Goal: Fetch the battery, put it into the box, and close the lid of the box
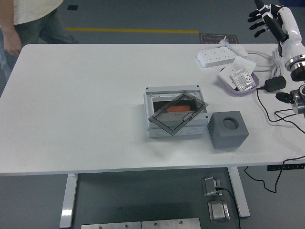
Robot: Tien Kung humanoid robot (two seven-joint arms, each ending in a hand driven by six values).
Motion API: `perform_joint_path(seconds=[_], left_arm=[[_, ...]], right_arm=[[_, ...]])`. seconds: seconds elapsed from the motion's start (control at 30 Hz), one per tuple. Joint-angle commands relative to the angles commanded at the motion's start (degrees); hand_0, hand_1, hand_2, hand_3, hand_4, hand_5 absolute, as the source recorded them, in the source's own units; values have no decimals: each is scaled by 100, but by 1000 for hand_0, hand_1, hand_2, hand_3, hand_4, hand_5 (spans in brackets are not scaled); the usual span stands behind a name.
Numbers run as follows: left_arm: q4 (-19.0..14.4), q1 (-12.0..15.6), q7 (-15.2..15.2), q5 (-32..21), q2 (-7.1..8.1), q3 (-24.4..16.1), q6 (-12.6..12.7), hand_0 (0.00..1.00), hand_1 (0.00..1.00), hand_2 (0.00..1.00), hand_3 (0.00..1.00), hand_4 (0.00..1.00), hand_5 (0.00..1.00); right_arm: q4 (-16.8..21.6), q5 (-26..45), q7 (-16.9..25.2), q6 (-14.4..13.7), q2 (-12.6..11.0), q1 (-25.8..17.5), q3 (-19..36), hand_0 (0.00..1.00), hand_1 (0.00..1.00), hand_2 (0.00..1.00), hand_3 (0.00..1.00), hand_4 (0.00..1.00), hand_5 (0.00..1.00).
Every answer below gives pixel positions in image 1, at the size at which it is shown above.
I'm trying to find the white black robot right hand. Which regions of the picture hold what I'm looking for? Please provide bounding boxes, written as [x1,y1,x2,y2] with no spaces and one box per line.
[247,0,305,60]

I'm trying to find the person's right hand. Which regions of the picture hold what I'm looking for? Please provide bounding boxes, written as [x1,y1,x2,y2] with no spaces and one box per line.
[3,28,21,56]

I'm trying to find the grey plastic junction box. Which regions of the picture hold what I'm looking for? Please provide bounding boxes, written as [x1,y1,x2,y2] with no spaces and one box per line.
[143,84,209,138]

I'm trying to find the orange cylindrical battery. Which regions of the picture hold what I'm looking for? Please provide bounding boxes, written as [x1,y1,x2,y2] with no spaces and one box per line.
[166,104,193,113]

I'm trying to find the smoky transparent box lid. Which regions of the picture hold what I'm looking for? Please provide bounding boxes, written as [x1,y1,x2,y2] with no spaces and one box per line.
[147,93,206,136]

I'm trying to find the white square paper box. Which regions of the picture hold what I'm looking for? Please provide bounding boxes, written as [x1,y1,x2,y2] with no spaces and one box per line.
[232,58,257,73]

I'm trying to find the metal floor socket box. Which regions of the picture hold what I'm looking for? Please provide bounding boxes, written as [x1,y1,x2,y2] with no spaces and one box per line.
[202,176,224,197]
[207,199,231,222]

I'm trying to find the person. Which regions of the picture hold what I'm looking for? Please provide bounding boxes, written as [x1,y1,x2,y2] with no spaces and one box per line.
[0,0,79,81]

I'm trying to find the black power adapter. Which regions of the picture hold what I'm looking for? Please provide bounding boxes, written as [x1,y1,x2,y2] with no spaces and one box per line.
[264,76,287,93]

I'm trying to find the white small adapter block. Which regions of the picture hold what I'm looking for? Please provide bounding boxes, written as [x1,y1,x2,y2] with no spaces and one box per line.
[230,46,248,58]

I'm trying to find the white power plug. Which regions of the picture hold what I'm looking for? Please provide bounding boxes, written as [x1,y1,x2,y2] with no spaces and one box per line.
[219,35,235,50]

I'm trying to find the printed white socket packet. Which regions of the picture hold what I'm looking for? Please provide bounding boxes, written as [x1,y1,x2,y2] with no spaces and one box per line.
[230,68,257,92]

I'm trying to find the white power strip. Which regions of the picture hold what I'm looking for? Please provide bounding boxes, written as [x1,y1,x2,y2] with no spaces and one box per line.
[197,47,237,68]

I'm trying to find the brown floor sign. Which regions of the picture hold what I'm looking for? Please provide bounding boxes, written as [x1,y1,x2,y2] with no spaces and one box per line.
[199,33,239,45]

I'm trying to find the purple tray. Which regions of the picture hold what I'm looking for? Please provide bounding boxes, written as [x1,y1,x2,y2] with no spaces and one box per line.
[218,66,260,96]

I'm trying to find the yellow floor tape line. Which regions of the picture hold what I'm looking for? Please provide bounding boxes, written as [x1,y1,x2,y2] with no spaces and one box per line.
[66,27,199,34]

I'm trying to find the grey block with round hole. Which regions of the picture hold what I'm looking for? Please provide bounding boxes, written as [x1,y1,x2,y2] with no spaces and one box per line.
[207,110,250,150]

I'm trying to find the black table control panel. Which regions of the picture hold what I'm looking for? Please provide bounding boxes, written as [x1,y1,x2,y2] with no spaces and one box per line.
[267,164,305,171]

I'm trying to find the white table leg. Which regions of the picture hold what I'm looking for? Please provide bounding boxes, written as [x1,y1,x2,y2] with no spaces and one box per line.
[227,166,251,218]
[59,173,79,229]

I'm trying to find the metal floor plate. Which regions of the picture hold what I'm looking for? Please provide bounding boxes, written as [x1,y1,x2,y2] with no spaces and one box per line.
[142,218,201,229]
[81,221,142,229]

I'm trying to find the white wall socket panel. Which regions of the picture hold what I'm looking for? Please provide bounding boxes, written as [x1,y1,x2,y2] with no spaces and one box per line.
[218,63,236,88]

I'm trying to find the black hanging table cable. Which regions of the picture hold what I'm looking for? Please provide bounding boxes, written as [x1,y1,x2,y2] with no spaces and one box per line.
[243,155,305,194]

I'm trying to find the black floor socket cable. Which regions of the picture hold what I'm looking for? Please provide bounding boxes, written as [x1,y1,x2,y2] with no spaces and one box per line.
[214,187,240,229]

